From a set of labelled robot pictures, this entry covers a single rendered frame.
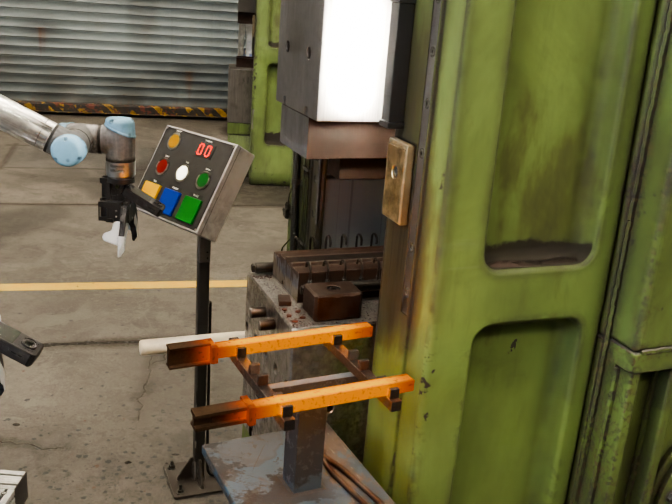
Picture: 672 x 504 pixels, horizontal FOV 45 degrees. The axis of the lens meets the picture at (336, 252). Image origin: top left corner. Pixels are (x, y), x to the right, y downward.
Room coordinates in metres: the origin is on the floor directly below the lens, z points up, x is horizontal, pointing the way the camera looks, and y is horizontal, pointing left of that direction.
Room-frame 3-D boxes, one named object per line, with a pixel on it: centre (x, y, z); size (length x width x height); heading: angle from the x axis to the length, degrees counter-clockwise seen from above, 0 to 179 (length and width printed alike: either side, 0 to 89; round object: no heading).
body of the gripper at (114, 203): (2.07, 0.58, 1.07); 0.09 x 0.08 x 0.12; 90
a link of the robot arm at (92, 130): (2.04, 0.67, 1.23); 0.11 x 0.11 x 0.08; 8
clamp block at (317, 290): (1.78, 0.00, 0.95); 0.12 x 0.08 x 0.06; 113
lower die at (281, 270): (2.00, -0.07, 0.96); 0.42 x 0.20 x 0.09; 113
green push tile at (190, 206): (2.25, 0.43, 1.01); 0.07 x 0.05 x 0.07; 48
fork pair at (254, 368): (1.41, 0.03, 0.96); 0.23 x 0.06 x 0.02; 117
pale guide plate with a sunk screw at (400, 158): (1.68, -0.12, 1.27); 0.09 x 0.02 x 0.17; 23
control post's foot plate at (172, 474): (2.41, 0.41, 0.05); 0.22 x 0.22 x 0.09; 23
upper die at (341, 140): (2.00, -0.07, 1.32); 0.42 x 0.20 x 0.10; 113
